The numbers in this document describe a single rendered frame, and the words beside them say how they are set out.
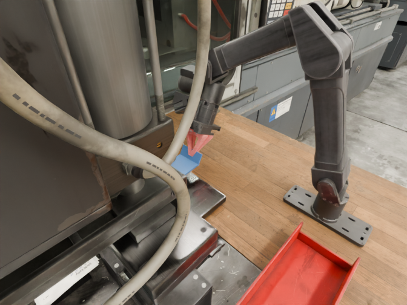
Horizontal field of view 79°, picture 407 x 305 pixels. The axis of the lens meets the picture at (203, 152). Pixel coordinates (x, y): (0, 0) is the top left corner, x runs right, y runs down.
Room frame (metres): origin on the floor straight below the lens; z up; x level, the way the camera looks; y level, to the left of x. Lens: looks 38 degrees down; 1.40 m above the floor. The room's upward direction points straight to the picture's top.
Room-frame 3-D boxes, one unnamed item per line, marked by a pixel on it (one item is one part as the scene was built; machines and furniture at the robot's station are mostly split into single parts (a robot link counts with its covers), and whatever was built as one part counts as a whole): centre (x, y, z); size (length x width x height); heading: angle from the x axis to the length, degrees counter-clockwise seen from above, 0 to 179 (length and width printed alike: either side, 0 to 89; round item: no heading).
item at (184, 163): (0.48, 0.08, 0.98); 0.15 x 0.07 x 0.03; 139
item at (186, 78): (0.62, 0.01, 1.17); 0.12 x 0.09 x 0.12; 52
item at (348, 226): (0.39, -0.30, 0.94); 0.20 x 0.07 x 0.08; 46
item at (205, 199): (0.43, 0.06, 0.91); 0.17 x 0.16 x 0.02; 46
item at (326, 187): (0.39, -0.29, 1.00); 0.09 x 0.06 x 0.06; 142
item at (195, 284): (0.22, 0.09, 0.98); 0.20 x 0.10 x 0.01; 46
